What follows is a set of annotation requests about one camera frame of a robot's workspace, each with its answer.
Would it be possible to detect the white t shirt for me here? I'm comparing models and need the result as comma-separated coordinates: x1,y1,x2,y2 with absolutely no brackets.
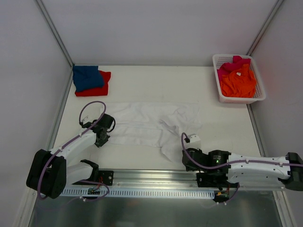
106,102,202,163

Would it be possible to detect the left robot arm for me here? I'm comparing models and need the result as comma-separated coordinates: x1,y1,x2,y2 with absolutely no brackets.
26,113,116,199

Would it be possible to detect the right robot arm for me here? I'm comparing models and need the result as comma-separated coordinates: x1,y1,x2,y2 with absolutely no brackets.
182,148,303,191

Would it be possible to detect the folded red t shirt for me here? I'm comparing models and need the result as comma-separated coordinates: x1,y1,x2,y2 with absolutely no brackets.
74,70,112,97

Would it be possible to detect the folded blue t shirt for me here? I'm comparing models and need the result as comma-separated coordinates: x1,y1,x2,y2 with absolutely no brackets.
72,65,104,92

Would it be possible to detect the orange t shirt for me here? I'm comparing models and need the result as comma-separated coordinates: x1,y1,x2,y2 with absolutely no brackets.
220,64,257,98

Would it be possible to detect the white plastic basket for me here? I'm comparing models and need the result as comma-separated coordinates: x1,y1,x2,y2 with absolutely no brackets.
213,54,266,104

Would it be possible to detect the pink t shirt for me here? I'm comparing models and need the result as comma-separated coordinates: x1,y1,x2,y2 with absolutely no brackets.
217,55,251,82

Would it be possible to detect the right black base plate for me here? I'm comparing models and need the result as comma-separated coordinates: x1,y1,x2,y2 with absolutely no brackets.
196,173,238,190

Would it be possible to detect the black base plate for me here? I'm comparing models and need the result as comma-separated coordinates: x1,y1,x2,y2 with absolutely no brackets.
196,173,238,190
89,170,114,186

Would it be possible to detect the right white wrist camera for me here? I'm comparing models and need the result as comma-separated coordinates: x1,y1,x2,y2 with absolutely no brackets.
186,134,201,149

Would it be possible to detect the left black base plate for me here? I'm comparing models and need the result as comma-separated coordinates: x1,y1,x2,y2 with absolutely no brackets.
89,170,114,186

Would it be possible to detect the aluminium mounting rail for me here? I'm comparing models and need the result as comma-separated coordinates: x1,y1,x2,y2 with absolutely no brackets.
112,169,285,191

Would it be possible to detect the white slotted cable duct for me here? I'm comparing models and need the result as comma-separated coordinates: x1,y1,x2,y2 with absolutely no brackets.
61,187,215,200

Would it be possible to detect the left aluminium frame post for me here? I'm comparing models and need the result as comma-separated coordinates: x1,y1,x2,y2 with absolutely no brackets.
34,0,73,67

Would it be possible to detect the aluminium frame post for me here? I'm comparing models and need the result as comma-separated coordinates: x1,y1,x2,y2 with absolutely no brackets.
246,0,285,56
34,0,73,67

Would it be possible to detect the right aluminium frame post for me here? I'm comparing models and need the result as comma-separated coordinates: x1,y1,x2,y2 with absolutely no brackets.
246,0,285,56

